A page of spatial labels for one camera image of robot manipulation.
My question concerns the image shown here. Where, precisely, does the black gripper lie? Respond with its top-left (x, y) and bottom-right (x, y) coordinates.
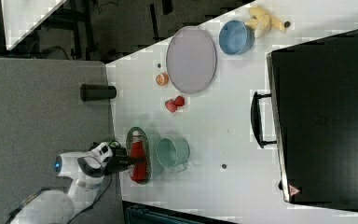
top-left (104, 147), bottom-right (145, 175)

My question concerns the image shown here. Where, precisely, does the red ketchup bottle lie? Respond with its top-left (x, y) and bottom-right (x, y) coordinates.
top-left (131, 131), bottom-right (147, 182)

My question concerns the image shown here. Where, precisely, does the green oval strainer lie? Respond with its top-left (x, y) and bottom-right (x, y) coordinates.
top-left (126, 127), bottom-right (163, 185)

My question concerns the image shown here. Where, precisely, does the green mug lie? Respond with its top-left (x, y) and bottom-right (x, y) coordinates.
top-left (156, 134), bottom-right (190, 173)

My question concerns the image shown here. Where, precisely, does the pink strawberry toy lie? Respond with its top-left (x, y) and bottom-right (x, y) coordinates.
top-left (165, 99), bottom-right (177, 113)

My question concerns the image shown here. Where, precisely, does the red strawberry toy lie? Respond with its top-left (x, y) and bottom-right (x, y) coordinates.
top-left (174, 96), bottom-right (185, 106)

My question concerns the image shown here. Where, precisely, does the orange slice toy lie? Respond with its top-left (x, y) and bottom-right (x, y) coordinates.
top-left (156, 73), bottom-right (169, 86)

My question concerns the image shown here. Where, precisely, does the purple round plate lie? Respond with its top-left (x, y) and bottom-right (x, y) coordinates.
top-left (166, 26), bottom-right (217, 94)

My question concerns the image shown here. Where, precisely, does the blue cup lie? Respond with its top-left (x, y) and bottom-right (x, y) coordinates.
top-left (219, 20), bottom-right (255, 55)

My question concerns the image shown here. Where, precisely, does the banana toy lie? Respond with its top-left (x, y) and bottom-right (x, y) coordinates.
top-left (245, 7), bottom-right (291, 38)

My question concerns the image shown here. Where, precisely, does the toaster oven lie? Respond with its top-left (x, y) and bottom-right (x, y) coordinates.
top-left (266, 29), bottom-right (358, 212)

